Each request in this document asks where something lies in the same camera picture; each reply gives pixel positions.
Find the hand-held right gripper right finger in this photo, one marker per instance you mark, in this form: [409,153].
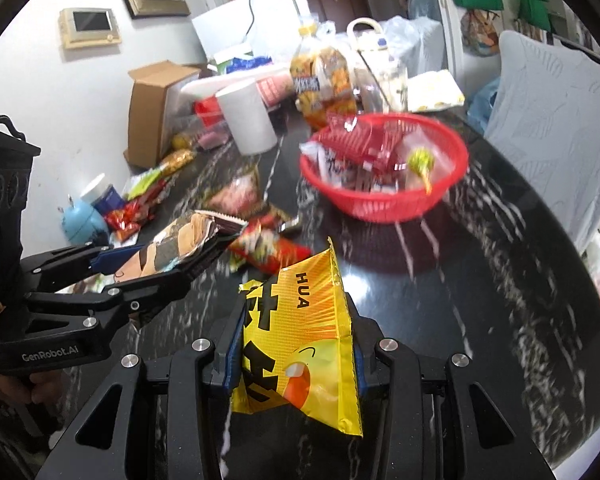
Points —
[387,385]

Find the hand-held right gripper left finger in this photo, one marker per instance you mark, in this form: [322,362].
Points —
[229,370]

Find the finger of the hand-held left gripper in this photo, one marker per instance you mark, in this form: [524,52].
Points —
[112,260]
[145,290]

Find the brown cartoon print snack packet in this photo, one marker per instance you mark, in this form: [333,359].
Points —
[180,240]

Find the red plastic basket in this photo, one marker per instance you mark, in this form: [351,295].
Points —
[380,205]

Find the silver white snack packet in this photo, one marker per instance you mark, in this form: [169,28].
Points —
[330,165]

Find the green lollipop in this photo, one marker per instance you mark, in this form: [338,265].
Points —
[420,160]

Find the dark red snack packet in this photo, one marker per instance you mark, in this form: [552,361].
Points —
[380,149]

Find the person's left hand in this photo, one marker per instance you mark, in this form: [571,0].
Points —
[45,392]

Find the red crinkled snack packet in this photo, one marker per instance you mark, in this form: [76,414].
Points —
[127,217]

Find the blue jar with white lid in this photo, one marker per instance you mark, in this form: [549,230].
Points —
[102,195]

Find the green white snack packet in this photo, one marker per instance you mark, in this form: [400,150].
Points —
[145,182]

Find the yellow orange snack packet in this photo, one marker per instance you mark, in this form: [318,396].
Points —
[177,160]

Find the brown pink snack packet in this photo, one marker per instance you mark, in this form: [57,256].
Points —
[235,195]

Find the cardboard box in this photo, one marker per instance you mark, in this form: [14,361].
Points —
[147,110]

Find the pink box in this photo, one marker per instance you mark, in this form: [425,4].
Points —
[210,140]

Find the white toilet paper roll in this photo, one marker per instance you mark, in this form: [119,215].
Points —
[245,115]

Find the long white tray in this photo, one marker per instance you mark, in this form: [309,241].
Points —
[215,86]

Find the clear plastic packet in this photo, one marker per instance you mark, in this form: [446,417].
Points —
[445,162]

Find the green white box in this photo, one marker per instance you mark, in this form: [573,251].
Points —
[230,57]

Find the pink white packet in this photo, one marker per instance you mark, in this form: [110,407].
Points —
[275,87]

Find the blue purple tissue pack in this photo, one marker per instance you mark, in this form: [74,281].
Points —
[247,63]

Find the orange drink bottle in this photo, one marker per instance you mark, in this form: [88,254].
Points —
[320,80]

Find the white fridge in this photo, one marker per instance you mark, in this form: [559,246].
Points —
[270,15]

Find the blue plastic bag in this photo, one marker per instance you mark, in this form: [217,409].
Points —
[482,105]

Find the yellow white patterned packet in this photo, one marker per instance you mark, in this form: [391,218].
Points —
[435,90]

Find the clear glass cup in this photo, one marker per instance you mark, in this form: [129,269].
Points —
[390,85]

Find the clear plastic bag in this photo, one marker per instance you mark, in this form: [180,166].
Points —
[415,35]

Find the colourful hanging bag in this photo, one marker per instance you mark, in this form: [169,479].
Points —
[480,32]

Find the wall intercom panel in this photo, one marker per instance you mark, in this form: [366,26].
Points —
[90,25]

